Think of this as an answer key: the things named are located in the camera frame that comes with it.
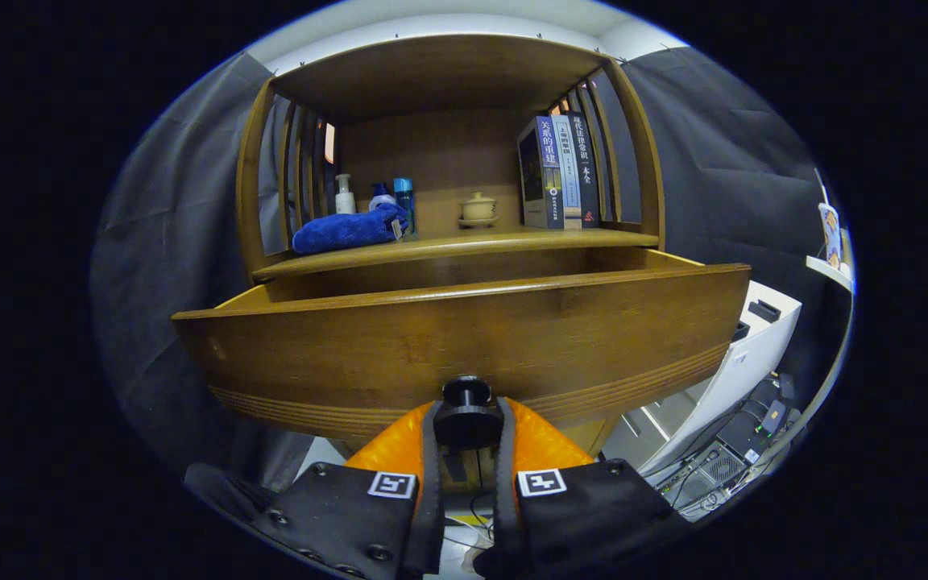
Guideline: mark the black electronics box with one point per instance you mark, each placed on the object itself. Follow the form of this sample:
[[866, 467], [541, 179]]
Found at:
[[714, 471]]

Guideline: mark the blue folded towel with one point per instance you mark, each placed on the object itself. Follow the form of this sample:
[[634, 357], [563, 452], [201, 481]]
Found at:
[[343, 231]]

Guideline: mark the white pump bottle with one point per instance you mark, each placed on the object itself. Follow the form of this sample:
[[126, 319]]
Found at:
[[345, 200]]

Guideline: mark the white blue-capped lotion bottle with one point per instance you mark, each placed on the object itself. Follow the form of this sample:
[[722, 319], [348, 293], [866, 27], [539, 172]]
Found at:
[[381, 198]]

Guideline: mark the pale grey spine book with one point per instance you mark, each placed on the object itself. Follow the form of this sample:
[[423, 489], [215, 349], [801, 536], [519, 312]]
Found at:
[[569, 173]]

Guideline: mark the patterned paper cup with straw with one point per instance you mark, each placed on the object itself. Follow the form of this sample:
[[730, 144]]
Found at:
[[830, 234]]

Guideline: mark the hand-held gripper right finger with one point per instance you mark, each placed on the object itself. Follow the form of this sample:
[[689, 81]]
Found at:
[[577, 515]]

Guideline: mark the blue spine book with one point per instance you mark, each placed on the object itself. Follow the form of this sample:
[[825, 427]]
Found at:
[[540, 177]]

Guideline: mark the beige lidded teacup with saucer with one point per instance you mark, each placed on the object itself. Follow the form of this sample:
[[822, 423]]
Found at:
[[478, 209]]

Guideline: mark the white low cabinet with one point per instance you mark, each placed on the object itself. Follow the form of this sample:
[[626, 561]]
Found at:
[[754, 346]]

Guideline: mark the small black device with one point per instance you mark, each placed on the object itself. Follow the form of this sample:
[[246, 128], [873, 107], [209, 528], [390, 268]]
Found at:
[[764, 311]]

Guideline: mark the black backdrop cloth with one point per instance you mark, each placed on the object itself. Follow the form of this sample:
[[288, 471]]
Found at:
[[722, 177]]

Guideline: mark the black spine book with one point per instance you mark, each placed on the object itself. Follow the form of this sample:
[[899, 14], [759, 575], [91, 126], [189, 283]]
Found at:
[[586, 169]]

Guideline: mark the wooden countertop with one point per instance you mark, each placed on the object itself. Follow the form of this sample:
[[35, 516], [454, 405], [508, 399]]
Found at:
[[464, 242]]

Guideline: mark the wooden cabinet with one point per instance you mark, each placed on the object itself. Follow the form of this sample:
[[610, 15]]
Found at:
[[440, 153]]

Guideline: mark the wooden drawer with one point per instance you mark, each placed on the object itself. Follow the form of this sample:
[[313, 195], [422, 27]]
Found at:
[[472, 330]]

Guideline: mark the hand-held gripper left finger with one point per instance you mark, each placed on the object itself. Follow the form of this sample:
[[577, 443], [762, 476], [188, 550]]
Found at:
[[351, 515]]

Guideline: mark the white side table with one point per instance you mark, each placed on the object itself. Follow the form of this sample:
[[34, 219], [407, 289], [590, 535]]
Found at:
[[830, 274]]

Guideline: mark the teal blue bottle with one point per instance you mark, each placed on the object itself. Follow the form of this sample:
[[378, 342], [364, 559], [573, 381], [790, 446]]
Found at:
[[404, 193]]

